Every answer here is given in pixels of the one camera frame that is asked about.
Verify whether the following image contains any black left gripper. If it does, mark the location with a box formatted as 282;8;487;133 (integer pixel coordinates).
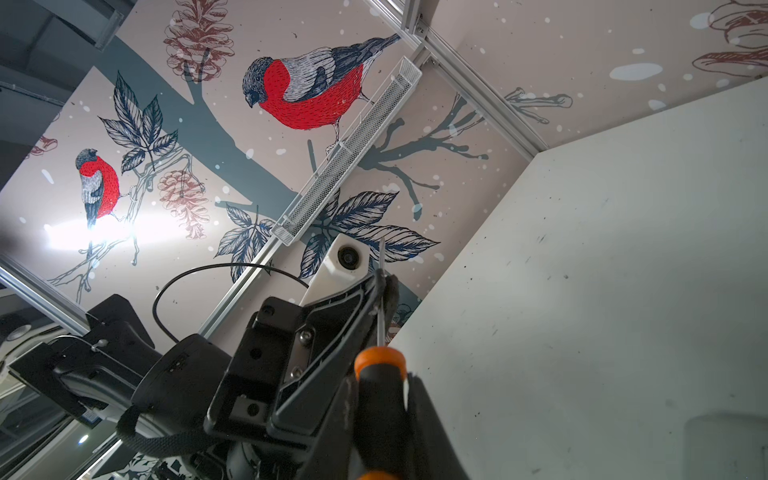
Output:
204;270;400;456

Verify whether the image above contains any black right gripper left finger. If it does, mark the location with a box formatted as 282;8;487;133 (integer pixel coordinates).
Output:
299;374;358;480

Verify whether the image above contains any orange black screwdriver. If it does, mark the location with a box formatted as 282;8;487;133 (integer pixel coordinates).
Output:
351;237;410;480

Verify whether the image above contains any white wire mesh basket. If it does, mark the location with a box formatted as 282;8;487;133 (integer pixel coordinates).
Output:
271;57;422;246

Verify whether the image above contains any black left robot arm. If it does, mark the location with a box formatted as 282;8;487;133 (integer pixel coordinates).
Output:
10;272;407;479

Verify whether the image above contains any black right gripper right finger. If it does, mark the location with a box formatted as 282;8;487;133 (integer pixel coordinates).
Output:
405;373;469;480

